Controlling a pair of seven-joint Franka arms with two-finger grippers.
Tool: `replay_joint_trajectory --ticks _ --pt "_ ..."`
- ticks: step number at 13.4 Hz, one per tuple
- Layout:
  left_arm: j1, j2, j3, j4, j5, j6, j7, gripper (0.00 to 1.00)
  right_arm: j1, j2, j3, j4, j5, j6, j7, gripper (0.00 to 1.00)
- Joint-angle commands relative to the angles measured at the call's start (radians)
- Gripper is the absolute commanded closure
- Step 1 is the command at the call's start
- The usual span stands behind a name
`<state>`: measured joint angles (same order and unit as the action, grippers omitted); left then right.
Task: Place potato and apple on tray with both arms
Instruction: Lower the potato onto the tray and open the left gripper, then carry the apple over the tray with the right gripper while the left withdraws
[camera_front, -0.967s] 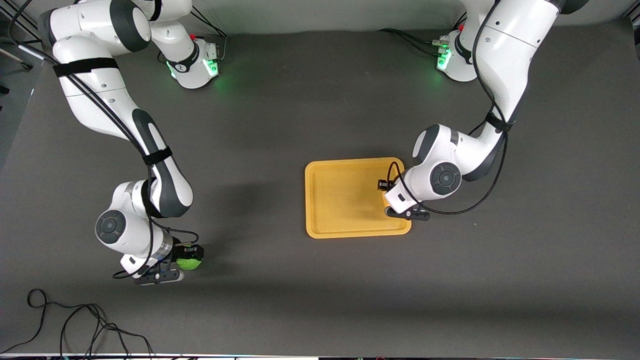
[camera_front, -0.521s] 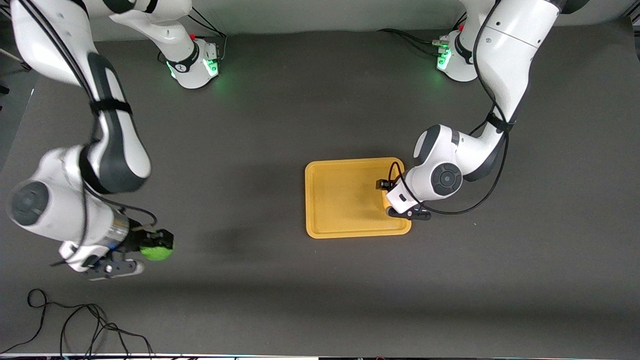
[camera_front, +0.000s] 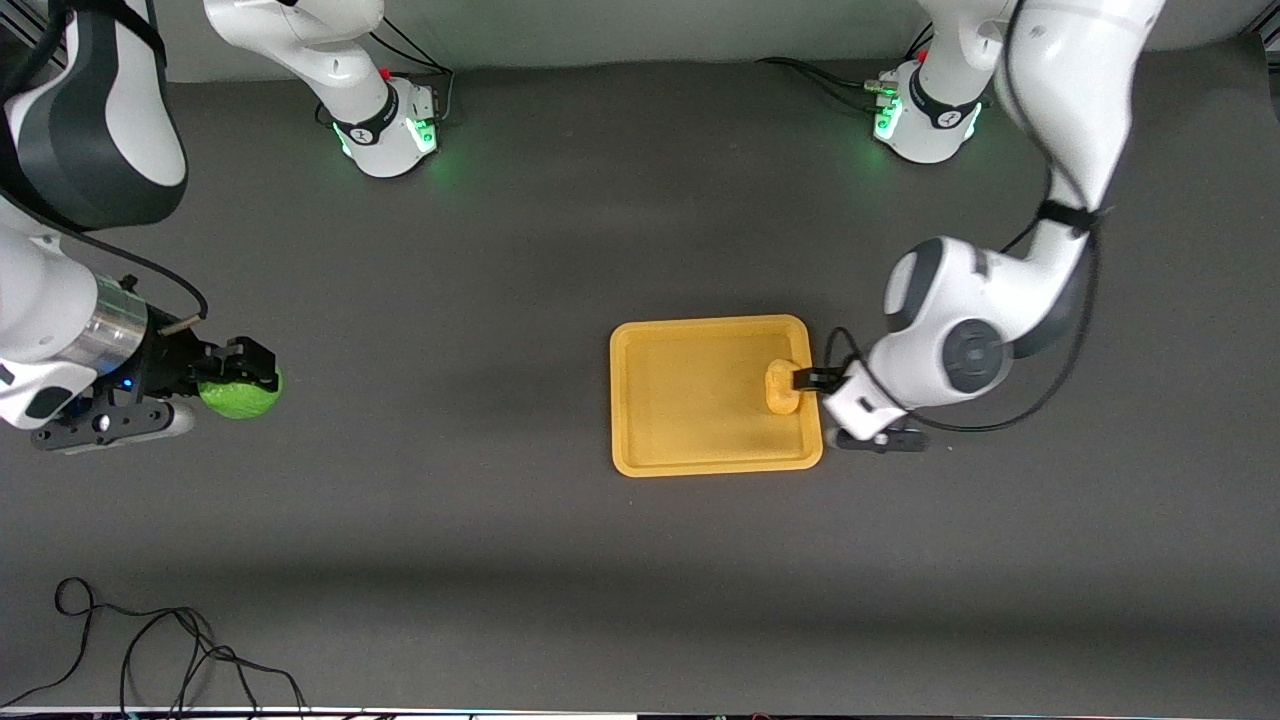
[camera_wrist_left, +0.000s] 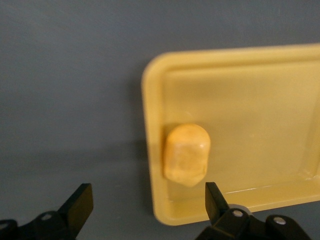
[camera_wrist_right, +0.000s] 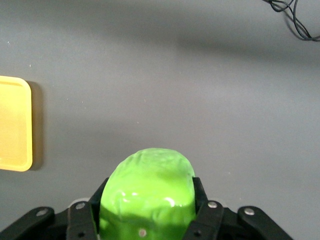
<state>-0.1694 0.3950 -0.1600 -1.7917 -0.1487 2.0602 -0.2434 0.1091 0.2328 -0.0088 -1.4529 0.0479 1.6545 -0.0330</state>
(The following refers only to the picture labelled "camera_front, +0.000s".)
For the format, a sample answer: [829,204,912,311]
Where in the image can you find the black cables at left base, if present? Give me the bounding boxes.
[757,22,936,113]

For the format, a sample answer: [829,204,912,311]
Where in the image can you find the thin black loose cable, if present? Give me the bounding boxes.
[0,577,307,717]

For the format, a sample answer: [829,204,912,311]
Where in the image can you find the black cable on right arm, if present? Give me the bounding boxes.
[0,185,210,331]

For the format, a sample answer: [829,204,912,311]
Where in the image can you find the yellow plastic tray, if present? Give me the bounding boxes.
[609,314,824,478]

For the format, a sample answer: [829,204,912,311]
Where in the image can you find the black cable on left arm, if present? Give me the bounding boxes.
[820,0,1107,435]

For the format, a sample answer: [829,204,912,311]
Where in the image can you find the black cables at base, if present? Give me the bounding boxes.
[757,22,936,113]
[315,20,456,129]

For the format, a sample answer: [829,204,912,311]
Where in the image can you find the black cables at right base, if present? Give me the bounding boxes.
[315,20,456,129]

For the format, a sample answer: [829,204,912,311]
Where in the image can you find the yellow toy potato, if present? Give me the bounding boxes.
[765,358,803,416]

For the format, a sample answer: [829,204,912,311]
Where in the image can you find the green toy apple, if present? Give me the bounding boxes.
[197,368,284,420]

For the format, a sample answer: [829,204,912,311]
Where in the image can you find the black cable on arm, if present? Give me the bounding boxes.
[0,185,210,331]
[820,0,1107,435]

